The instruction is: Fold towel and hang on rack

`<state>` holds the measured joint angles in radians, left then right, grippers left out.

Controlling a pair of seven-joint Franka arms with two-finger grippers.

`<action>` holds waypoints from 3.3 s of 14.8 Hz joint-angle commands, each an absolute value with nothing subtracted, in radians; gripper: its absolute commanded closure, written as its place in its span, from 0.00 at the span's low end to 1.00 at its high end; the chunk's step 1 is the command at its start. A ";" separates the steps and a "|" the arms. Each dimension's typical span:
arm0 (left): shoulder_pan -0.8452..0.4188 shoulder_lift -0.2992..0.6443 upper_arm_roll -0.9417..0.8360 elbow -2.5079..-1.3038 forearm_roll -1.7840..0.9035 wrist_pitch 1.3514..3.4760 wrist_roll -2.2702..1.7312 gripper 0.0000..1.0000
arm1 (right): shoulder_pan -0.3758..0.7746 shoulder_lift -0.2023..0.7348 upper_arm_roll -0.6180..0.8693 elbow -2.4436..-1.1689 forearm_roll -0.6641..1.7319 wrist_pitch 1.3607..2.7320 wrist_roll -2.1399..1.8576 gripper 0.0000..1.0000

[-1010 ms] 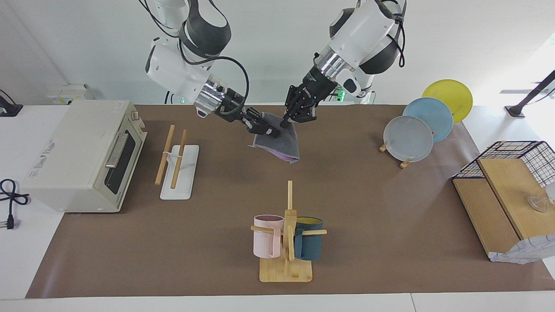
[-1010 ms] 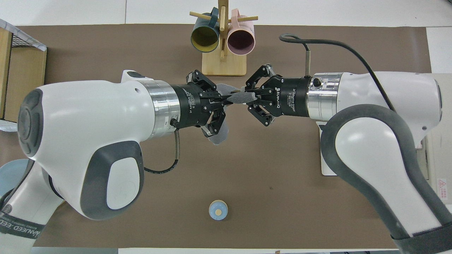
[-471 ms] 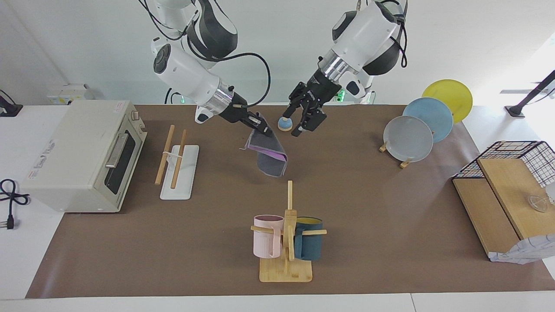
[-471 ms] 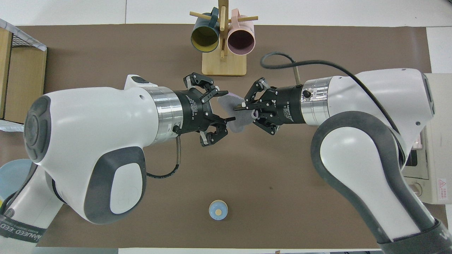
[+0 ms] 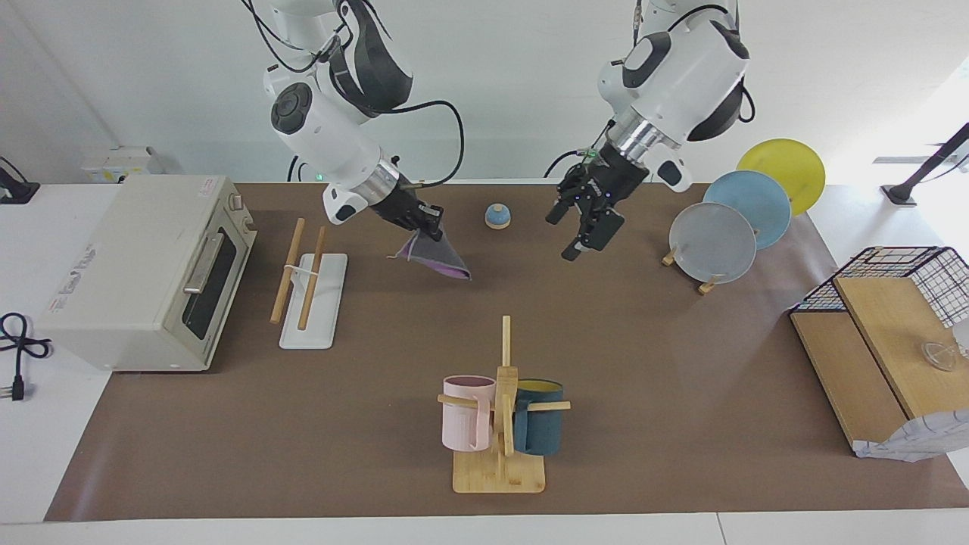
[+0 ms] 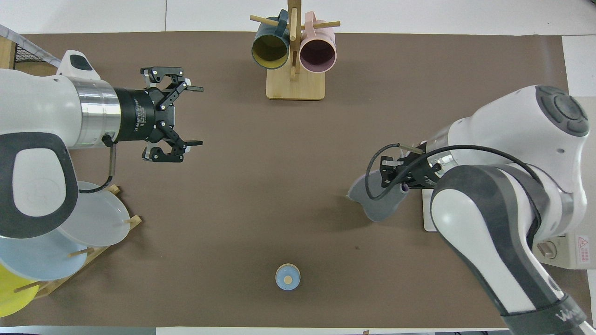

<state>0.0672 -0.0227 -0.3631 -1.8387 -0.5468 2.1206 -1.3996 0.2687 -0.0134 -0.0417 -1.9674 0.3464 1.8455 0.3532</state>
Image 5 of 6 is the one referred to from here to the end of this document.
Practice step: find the beige toaster oven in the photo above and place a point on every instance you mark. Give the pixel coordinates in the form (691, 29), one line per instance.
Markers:
(129, 280)

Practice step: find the black clamp mount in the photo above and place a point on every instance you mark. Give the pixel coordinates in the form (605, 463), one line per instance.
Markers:
(15, 191)

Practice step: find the wooden plate rack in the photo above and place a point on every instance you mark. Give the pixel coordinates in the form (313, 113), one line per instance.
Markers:
(708, 287)

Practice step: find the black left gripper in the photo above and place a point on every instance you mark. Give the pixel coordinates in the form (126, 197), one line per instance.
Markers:
(594, 208)

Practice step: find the wooden mug tree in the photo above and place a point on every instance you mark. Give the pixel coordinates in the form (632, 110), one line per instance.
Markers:
(500, 473)

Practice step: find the grey plate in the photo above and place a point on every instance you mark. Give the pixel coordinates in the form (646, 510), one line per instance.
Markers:
(711, 242)

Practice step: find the dark teal mug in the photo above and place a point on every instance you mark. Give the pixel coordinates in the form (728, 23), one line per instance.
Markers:
(541, 428)

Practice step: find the brown table mat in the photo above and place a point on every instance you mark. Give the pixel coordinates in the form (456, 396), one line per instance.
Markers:
(378, 378)

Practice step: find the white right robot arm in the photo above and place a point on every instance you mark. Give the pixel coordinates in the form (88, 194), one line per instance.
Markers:
(325, 129)

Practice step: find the blue call bell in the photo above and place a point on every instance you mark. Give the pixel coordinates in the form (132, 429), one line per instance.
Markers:
(497, 218)

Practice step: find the wooden shelf box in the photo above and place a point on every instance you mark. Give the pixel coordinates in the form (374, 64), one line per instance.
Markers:
(878, 325)

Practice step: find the white towel rack wooden bars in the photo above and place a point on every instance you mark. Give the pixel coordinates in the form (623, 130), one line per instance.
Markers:
(318, 318)

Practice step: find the purple and grey towel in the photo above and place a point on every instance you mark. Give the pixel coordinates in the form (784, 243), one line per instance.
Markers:
(443, 261)

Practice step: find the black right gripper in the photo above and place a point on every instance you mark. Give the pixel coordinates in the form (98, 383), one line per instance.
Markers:
(409, 208)

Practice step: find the white power strip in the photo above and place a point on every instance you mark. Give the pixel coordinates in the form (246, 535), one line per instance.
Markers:
(121, 163)

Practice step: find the pink mug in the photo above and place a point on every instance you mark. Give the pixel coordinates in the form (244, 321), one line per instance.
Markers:
(463, 424)

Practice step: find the light blue plate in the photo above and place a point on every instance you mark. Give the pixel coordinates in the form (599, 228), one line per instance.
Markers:
(757, 200)

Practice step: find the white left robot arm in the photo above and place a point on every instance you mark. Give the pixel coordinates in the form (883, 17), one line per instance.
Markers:
(681, 76)

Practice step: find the white patterned paper sheet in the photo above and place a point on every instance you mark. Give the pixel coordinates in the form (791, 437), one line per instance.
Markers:
(916, 443)

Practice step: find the clear glass lid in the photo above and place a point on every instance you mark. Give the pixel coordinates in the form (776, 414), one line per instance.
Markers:
(939, 356)

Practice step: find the yellow plate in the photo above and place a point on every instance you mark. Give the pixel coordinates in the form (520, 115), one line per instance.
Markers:
(787, 163)

